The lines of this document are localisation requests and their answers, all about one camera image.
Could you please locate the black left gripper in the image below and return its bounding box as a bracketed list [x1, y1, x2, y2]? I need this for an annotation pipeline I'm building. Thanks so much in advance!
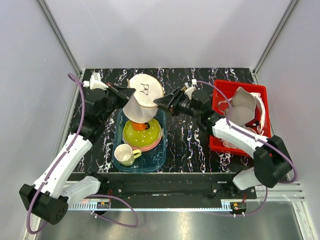
[100, 82, 136, 122]

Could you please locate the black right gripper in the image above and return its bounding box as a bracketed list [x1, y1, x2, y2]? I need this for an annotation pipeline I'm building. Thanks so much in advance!
[154, 87, 201, 120]

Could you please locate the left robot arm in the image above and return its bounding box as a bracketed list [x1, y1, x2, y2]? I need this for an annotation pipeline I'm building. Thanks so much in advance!
[19, 83, 136, 227]

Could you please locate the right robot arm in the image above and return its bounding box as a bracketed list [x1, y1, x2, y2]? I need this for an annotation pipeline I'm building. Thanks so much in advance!
[154, 87, 294, 199]

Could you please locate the pink bra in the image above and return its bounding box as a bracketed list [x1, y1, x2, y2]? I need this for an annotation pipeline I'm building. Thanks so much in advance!
[219, 138, 239, 149]

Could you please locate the grey bra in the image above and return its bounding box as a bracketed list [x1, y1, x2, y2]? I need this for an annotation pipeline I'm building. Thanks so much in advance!
[224, 87, 256, 127]

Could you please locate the white lace bra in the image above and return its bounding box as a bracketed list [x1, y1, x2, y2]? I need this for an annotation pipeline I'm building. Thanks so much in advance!
[245, 92, 267, 136]

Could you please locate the orange mug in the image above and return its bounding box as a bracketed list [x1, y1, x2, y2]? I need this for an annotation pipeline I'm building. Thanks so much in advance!
[131, 121, 150, 131]

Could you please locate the green polka dot bowl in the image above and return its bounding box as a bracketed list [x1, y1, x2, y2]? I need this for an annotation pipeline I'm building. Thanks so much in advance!
[122, 118, 162, 148]

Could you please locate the red plastic bin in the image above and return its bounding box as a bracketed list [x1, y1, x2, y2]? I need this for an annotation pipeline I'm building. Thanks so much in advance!
[209, 80, 271, 157]

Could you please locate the pink plate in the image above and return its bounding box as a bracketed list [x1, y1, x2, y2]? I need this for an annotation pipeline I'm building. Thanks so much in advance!
[122, 128, 163, 152]

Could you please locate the cream and yellow mug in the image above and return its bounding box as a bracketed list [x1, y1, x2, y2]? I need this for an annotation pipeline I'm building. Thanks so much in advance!
[114, 144, 142, 167]

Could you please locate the teal transparent plastic tub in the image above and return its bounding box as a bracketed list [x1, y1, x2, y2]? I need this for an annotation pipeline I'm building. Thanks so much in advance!
[112, 110, 168, 173]

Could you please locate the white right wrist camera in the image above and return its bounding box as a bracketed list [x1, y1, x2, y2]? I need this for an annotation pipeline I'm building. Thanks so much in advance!
[181, 78, 197, 95]

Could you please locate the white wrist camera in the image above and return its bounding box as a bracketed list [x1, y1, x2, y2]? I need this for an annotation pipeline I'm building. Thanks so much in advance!
[181, 78, 197, 95]
[83, 72, 109, 91]

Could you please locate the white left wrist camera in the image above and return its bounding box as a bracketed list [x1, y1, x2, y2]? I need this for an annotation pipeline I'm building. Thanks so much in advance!
[83, 72, 109, 91]

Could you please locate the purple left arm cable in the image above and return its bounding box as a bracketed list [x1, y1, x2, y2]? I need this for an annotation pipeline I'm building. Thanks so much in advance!
[26, 72, 140, 235]

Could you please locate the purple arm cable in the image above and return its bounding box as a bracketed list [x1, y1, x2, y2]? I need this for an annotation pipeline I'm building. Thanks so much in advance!
[192, 79, 299, 217]
[26, 72, 140, 235]

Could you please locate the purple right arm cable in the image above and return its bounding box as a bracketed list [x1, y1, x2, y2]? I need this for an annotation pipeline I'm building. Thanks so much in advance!
[192, 79, 299, 217]

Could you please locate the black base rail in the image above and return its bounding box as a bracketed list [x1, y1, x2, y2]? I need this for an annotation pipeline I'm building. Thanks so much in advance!
[95, 172, 258, 209]

